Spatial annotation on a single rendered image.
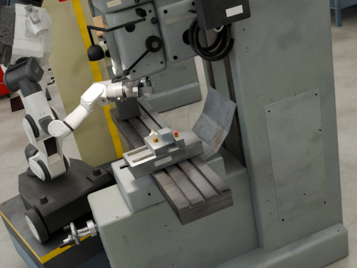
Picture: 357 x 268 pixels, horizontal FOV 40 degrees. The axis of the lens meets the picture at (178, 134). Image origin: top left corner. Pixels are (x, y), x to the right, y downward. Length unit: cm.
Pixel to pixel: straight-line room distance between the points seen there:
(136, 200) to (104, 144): 198
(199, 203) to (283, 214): 79
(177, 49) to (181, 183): 59
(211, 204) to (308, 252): 95
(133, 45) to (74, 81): 194
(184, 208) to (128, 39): 75
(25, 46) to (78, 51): 163
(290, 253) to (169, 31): 136
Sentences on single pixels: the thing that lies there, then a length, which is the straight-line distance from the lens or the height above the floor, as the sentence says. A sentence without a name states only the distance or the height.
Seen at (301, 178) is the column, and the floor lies 58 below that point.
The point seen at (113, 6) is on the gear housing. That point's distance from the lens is 207.
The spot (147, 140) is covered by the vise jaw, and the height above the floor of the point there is 102.
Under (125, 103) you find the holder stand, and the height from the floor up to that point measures 101.
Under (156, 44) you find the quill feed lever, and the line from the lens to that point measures 213.
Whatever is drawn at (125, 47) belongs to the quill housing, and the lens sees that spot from 213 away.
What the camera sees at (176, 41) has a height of 144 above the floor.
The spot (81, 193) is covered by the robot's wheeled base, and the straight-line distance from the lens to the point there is 290.
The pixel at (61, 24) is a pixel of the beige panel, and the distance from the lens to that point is 392.
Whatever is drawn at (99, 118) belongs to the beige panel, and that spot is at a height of 45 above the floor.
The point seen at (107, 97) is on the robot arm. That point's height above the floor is 123.
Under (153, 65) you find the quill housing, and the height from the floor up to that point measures 136.
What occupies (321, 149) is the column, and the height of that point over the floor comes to 71.
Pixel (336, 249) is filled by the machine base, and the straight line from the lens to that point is 292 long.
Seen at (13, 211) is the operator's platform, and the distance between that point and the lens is 338.
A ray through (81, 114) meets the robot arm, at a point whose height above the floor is 119.
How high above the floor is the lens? 203
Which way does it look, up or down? 26 degrees down
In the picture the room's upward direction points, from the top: 13 degrees counter-clockwise
